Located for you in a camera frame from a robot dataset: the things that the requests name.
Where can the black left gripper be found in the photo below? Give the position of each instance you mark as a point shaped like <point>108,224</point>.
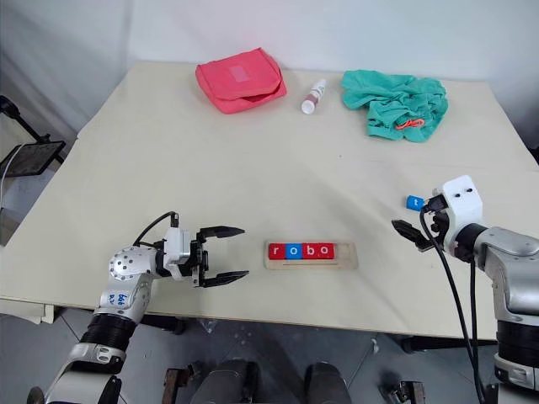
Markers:
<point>199,258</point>

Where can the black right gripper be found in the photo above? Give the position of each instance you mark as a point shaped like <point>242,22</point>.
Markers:
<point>438,231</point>

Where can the blue letter tile t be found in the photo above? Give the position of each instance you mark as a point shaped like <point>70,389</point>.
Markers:
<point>414,203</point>

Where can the red letter tile r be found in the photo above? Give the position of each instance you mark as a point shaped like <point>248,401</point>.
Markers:
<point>276,251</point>

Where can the wooden letter tray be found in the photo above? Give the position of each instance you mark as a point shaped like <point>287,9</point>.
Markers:
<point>345,257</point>

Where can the blue letter tile o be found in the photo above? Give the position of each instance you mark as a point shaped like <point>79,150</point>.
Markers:
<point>293,251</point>

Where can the red letter tile o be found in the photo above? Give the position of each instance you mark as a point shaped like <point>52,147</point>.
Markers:
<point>325,250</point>

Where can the red letter tile b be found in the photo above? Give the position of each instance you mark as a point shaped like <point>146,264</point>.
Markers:
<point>310,251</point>

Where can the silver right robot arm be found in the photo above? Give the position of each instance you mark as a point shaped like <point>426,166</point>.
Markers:
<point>513,261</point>

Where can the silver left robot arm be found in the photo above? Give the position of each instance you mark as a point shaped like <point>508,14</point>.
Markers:
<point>126,269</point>

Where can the dark rounded shape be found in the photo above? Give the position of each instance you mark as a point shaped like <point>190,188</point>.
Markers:
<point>326,385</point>
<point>229,383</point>

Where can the crumpled green cloth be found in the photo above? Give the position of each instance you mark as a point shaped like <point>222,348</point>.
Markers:
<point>391,94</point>

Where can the small white bottle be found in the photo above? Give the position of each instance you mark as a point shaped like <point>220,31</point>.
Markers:
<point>313,97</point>

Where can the red fabric pouch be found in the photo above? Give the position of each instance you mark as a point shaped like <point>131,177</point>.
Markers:
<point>236,82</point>

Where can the white side board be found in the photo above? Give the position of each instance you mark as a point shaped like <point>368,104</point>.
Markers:
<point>21,311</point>

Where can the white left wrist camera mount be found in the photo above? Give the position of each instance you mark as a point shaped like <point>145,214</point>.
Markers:
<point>177,244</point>

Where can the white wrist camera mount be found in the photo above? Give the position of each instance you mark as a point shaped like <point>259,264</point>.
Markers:
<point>177,244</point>
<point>461,204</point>

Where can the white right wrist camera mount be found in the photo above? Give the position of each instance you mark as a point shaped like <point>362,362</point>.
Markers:
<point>461,204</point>

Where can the black table frame bar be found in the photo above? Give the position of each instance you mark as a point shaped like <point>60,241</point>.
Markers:
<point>446,344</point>
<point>164,324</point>

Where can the brown metal base bracket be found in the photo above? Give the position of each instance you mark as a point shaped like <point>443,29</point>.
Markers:
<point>404,391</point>
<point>179,381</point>

